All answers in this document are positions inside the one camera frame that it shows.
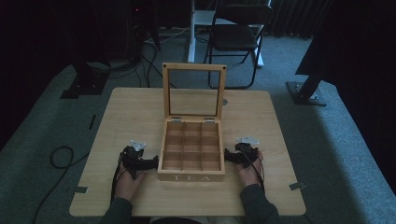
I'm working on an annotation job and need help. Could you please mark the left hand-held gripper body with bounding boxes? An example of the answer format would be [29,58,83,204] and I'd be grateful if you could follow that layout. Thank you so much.
[120,139,148,180]

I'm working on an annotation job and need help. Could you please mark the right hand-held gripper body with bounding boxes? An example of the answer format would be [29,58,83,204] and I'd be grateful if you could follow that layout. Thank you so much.
[233,136,260,170]

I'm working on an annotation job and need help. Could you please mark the wooden tea box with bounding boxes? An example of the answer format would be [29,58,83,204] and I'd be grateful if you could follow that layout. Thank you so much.
[157,63,228,183]

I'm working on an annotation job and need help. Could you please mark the person's right hand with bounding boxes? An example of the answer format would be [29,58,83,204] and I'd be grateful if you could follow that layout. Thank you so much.
[234,149,265,189]

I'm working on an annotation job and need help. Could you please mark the person's left hand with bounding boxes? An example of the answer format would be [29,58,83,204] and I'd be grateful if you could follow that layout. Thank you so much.
[113,161,148,203]

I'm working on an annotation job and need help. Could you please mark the wooden table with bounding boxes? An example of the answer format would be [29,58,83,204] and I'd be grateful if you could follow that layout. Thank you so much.
[68,87,306,217]

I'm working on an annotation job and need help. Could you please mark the black angled metal stand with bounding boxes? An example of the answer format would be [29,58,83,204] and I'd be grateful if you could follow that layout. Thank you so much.
[285,46,331,107]

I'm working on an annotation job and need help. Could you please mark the black stand base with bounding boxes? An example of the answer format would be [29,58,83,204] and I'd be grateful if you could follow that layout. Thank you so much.
[60,61,110,100]

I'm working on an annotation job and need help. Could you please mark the black folding chair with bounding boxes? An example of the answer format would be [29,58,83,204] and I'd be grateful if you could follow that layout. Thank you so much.
[204,3,275,91]

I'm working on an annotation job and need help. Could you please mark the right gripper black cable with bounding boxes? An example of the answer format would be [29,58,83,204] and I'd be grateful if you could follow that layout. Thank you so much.
[241,148,266,194]

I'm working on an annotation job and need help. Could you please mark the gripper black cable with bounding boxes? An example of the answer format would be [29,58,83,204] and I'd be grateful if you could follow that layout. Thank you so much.
[109,152,123,204]
[241,148,266,194]

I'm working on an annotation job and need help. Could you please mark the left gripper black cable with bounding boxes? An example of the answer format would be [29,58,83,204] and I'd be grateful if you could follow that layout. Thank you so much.
[109,152,123,204]

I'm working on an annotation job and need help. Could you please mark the black floor cable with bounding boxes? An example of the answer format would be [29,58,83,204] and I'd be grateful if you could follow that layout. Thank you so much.
[32,146,92,224]

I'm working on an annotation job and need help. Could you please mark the black cables bundle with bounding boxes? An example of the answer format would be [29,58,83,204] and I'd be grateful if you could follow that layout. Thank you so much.
[108,27,191,89]

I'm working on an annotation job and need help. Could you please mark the white desk leg frame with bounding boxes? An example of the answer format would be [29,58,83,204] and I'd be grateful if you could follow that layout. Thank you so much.
[187,0,265,69]

